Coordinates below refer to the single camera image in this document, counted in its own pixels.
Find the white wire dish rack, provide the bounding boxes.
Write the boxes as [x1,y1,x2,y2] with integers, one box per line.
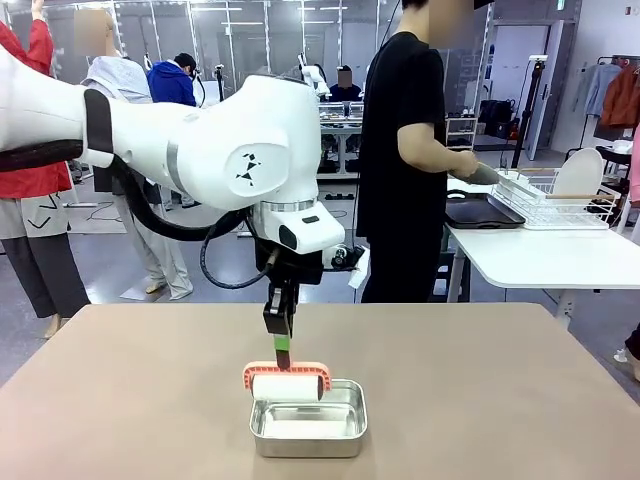
[487,167,621,231]

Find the person's right hand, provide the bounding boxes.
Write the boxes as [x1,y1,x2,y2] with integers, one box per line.
[449,149,481,181]

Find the black camera tripod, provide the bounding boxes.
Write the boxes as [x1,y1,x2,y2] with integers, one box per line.
[509,53,549,169]

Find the black bag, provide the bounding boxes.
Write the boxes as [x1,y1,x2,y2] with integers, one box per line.
[478,98,516,139]

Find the pink lint roller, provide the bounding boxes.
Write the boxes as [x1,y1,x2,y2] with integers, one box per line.
[242,349,333,404]

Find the black left arm cable bundle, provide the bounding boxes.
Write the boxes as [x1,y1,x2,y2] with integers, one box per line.
[0,139,251,242]

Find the thin black left gripper cable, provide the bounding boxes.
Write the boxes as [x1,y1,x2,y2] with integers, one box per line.
[199,209,275,290]

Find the white round plate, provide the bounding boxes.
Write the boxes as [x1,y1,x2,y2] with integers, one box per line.
[554,147,605,202]

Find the white table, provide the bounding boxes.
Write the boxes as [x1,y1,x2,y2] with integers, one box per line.
[439,177,640,321]

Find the black clothes rack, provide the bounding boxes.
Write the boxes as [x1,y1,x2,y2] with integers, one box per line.
[564,54,640,166]

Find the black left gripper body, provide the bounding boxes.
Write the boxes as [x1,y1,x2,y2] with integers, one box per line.
[255,242,324,287]

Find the person in blue jacket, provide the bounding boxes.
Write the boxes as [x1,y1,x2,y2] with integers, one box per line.
[146,52,199,109]

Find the person in black t-shirt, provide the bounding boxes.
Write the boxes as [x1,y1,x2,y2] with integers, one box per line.
[355,0,479,305]

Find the orange hanging jacket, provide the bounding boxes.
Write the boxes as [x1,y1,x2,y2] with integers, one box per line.
[598,64,640,129]

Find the beige shoe rack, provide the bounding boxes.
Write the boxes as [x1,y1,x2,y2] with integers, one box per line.
[443,115,479,151]

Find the stainless steel rectangular tray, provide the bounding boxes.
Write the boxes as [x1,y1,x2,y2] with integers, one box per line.
[248,378,369,459]

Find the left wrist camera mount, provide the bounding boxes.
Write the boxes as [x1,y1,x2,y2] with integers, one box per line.
[322,242,371,290]

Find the seated background person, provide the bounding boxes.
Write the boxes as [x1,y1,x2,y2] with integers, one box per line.
[327,64,364,101]

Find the brown plastic serving tray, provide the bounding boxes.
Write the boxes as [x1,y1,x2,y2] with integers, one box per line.
[443,191,527,230]

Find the light blue hanging shirt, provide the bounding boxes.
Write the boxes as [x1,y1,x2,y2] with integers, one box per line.
[573,63,621,119]

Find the person's right forearm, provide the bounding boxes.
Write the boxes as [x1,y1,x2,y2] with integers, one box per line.
[399,134,466,174]

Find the background workbench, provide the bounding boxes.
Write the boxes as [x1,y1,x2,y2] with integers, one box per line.
[315,99,366,180]

